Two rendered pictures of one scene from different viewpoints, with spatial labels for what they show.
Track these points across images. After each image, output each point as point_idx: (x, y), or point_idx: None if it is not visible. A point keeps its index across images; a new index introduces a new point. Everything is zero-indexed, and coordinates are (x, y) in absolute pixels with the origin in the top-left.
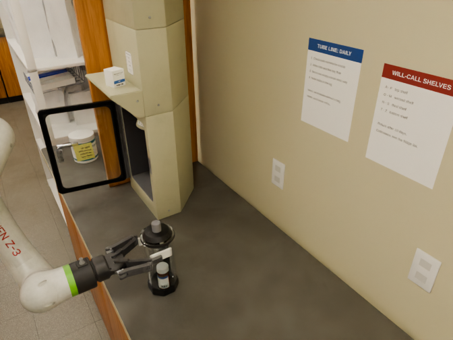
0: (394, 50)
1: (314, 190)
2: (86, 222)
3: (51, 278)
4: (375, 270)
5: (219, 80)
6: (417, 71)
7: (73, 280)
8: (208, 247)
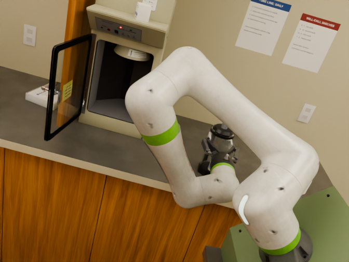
0: (309, 7)
1: (238, 89)
2: (95, 158)
3: (232, 172)
4: None
5: None
6: (320, 18)
7: (234, 169)
8: (192, 143)
